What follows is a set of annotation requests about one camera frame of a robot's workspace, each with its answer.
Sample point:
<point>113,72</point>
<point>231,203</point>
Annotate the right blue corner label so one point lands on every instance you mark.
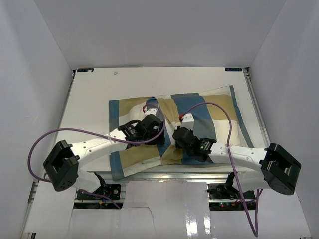
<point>233,69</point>

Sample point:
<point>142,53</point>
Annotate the left blue corner label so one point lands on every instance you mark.
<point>84,70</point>

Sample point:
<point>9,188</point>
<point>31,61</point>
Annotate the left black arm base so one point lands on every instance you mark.
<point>112,191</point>

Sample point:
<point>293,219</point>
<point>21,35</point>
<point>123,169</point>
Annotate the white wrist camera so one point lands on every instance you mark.
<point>187,121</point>
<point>150,109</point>

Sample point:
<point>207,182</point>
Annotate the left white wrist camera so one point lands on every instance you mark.
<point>150,109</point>

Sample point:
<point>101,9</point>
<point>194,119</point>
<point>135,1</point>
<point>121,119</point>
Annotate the blue corner label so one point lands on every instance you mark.
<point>233,69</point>
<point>84,70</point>

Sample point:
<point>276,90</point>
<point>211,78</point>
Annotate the checkered blue beige pillowcase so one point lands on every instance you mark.
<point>216,116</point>

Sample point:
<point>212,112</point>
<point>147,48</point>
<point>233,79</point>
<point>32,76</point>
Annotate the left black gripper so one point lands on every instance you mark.
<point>159,140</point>

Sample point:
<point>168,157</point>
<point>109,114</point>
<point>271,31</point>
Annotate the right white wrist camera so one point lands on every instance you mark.
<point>187,121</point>

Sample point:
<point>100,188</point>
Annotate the white pillow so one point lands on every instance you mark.
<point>131,111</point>

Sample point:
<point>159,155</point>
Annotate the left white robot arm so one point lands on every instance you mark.
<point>64,164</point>

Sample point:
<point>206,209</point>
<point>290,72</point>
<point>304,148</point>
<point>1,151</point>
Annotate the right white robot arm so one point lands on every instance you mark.
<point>271,167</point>

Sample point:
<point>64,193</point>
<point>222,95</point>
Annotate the aluminium frame rail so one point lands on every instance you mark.
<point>256,107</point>

